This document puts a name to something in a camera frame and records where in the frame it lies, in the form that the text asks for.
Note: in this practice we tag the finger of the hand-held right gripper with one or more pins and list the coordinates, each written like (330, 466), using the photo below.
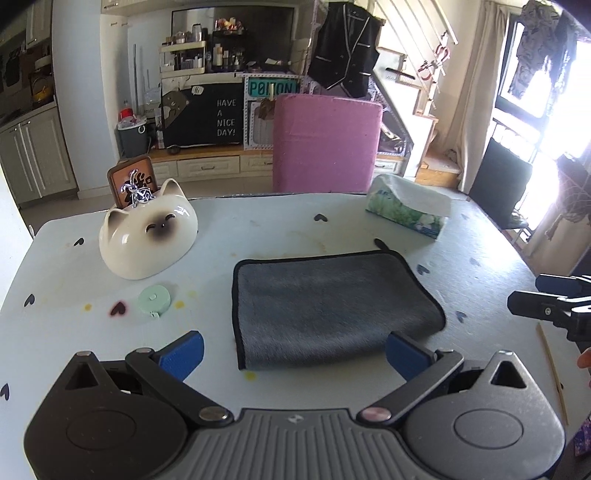
(561, 281)
(545, 308)

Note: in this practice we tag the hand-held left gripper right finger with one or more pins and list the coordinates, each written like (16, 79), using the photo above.
(406, 353)

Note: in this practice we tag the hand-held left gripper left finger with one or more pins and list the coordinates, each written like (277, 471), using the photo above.
(181, 352)

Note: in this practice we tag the grey towel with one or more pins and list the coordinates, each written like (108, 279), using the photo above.
(332, 307)

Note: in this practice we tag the person's right hand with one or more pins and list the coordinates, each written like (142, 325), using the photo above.
(585, 359)

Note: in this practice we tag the green round tape measure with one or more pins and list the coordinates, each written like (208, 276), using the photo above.
(155, 300)

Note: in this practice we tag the thin wooden stick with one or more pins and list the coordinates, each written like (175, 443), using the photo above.
(553, 374)

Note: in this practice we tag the cat-shaped ceramic bowl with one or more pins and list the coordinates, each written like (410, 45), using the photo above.
(147, 237)

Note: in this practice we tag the purple patterned cloth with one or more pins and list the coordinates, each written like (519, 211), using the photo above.
(584, 434)

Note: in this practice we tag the floral tissue box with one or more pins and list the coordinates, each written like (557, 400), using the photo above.
(406, 205)

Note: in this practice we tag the brown wooden framed plaque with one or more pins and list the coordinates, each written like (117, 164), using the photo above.
(121, 177)

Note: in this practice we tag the low cream drawer cabinet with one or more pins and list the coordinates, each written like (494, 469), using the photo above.
(207, 164)

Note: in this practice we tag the wooden staircase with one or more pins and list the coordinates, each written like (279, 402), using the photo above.
(427, 120)

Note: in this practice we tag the grey trash bin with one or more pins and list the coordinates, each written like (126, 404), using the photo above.
(133, 141)

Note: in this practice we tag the pink chair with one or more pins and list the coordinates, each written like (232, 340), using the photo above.
(325, 143)

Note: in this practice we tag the hanging dark patterned clothes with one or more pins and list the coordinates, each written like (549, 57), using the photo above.
(540, 50)

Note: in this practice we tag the black lettered cabinet cover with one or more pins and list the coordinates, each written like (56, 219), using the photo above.
(203, 115)

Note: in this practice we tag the cream kitchen cabinet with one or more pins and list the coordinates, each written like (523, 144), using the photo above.
(34, 154)

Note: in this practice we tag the teal lettered sign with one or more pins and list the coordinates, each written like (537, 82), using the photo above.
(270, 88)

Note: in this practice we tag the white storage rack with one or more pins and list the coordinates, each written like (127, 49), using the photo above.
(182, 57)

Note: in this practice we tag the black vest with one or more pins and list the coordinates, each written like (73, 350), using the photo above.
(344, 44)

